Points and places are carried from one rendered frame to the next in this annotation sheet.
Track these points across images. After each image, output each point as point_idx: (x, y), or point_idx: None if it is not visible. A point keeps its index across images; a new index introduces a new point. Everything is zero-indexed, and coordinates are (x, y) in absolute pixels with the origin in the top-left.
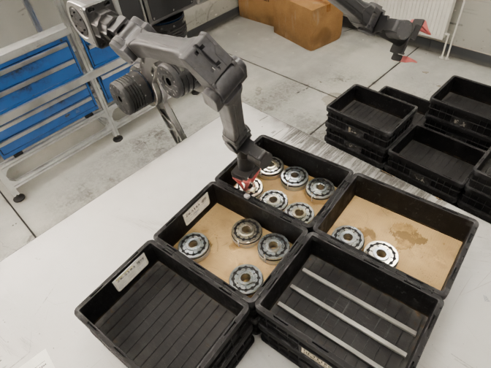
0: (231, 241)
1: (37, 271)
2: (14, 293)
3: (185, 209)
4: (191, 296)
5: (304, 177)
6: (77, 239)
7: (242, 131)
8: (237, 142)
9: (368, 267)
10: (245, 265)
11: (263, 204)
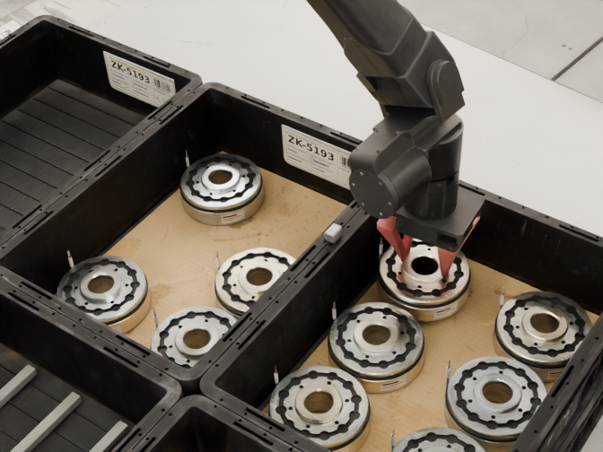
0: None
1: (252, 13)
2: (204, 0)
3: (294, 122)
4: None
5: (491, 425)
6: (336, 45)
7: (348, 37)
8: (353, 65)
9: None
10: (141, 282)
11: (301, 274)
